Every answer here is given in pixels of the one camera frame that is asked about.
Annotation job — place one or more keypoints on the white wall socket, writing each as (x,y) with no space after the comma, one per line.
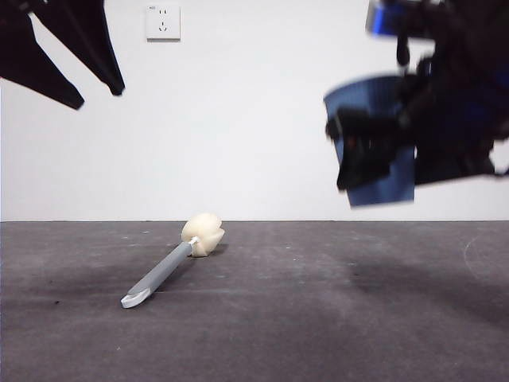
(163,23)

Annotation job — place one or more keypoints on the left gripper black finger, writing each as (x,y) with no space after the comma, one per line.
(24,59)
(87,40)

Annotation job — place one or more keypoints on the cup brush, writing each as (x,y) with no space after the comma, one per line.
(159,274)

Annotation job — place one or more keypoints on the blue ribbed plastic cup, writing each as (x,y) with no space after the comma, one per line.
(378,93)

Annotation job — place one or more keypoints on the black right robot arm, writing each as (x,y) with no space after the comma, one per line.
(457,79)

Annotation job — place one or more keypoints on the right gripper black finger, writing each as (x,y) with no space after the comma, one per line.
(358,151)

